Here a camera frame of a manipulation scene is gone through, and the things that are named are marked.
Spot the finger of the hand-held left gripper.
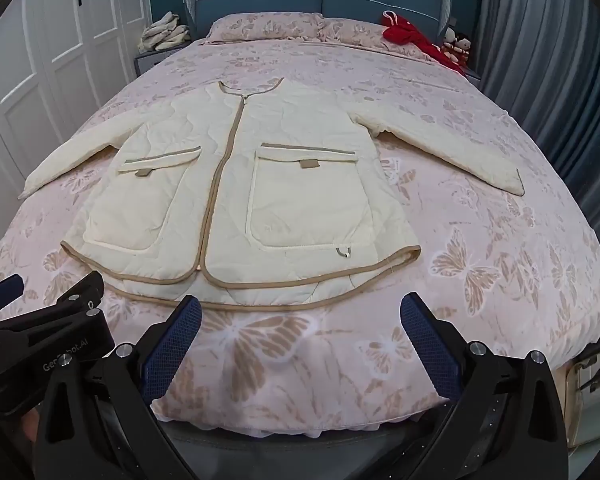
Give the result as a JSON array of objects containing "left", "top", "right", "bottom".
[
  {"left": 0, "top": 273, "right": 26, "bottom": 317},
  {"left": 0, "top": 270, "right": 107, "bottom": 332}
]

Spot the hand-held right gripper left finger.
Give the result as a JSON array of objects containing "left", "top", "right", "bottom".
[{"left": 32, "top": 295, "right": 203, "bottom": 480}]

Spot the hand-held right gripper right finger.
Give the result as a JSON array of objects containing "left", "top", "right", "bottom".
[{"left": 399, "top": 291, "right": 570, "bottom": 480}]

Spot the cream quilted jacket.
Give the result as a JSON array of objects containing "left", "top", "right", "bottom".
[{"left": 19, "top": 77, "right": 526, "bottom": 311}]

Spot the pile of cream clothes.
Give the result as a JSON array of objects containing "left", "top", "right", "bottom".
[{"left": 141, "top": 11, "right": 192, "bottom": 52}]

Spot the pink butterfly print duvet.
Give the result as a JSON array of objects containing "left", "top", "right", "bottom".
[{"left": 0, "top": 35, "right": 600, "bottom": 423}]

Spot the grey nightstand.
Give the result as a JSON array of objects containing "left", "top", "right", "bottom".
[{"left": 134, "top": 40, "right": 201, "bottom": 78}]

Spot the white wardrobe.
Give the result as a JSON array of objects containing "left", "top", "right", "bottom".
[{"left": 0, "top": 0, "right": 153, "bottom": 201}]

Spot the plush doll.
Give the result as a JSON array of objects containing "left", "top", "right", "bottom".
[{"left": 440, "top": 27, "right": 473, "bottom": 61}]

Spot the grey curtain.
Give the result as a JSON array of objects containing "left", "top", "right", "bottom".
[{"left": 472, "top": 0, "right": 600, "bottom": 201}]

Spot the red garment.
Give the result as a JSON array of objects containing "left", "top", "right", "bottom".
[{"left": 381, "top": 10, "right": 468, "bottom": 76}]

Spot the pink floral pillow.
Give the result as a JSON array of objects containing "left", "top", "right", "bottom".
[
  {"left": 317, "top": 17, "right": 461, "bottom": 61},
  {"left": 202, "top": 12, "right": 326, "bottom": 45}
]

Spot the wooden bed frame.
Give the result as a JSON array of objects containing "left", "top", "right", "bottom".
[{"left": 562, "top": 355, "right": 600, "bottom": 441}]

